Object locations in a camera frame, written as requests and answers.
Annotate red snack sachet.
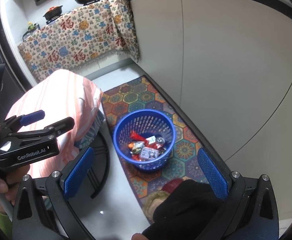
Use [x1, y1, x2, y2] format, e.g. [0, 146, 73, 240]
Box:
[130, 131, 149, 146]

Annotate crushed red soda can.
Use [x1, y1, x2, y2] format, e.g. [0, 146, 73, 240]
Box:
[148, 137, 166, 150]

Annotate yellow white snack bag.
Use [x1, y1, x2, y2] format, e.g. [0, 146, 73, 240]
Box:
[128, 141, 145, 155]

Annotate green sleeve forearm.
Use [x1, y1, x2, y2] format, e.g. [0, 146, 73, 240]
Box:
[0, 213, 12, 239]

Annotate blue mesh trash basket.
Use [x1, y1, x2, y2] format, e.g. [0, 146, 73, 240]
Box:
[113, 109, 176, 172]

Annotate person's left hand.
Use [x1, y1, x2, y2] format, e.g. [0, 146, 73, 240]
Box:
[0, 165, 30, 214]

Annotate orange white striped tablecloth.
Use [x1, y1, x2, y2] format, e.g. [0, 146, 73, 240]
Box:
[7, 69, 103, 178]

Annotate black trousers leg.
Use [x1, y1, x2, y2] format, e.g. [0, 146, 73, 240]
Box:
[142, 179, 223, 239]

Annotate dark grey refrigerator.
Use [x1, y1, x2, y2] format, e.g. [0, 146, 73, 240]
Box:
[0, 14, 32, 120]

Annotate slipper foot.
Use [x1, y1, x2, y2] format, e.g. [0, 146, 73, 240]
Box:
[142, 178, 184, 223]

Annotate white green carton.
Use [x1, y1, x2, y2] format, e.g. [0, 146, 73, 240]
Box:
[139, 147, 160, 161]

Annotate patterned floral counter cloth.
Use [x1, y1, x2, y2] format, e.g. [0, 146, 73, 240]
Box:
[18, 0, 140, 82]

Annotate black clay pot orange lid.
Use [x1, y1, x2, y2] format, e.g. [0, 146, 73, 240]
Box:
[43, 5, 62, 21]

